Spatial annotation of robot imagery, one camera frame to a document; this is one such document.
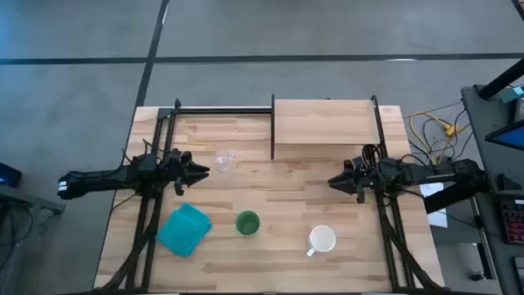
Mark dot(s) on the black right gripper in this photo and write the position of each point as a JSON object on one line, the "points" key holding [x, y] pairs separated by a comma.
{"points": [[362, 176]]}

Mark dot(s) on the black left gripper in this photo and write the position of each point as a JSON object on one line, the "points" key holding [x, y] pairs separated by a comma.
{"points": [[174, 170]]}

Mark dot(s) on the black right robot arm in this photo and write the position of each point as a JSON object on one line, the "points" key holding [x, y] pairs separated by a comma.
{"points": [[430, 174]]}

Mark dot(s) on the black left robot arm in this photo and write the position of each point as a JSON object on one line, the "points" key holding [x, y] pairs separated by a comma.
{"points": [[98, 180]]}

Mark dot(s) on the teal folded cloth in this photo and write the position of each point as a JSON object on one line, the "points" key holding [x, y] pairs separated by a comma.
{"points": [[184, 229]]}

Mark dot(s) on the green cup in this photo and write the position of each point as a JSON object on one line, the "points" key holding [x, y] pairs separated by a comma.
{"points": [[247, 223]]}

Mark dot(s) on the white paper sheet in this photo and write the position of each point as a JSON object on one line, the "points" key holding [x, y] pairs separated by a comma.
{"points": [[438, 217]]}

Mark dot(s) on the black side desk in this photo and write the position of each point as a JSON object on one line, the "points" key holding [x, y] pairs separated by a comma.
{"points": [[487, 229]]}

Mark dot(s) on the monitor with blue screen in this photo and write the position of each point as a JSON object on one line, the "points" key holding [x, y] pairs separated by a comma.
{"points": [[509, 137]]}

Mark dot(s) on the black keyboard with red keys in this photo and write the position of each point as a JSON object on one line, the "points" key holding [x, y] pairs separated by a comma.
{"points": [[513, 221]]}

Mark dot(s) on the black device with blue light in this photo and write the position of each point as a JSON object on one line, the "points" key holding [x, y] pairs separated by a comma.
{"points": [[9, 175]]}

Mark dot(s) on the black diagonal pole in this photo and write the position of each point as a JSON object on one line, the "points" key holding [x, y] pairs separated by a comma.
{"points": [[501, 80]]}

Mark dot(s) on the small teal box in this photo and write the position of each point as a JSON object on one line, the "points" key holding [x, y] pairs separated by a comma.
{"points": [[511, 94]]}

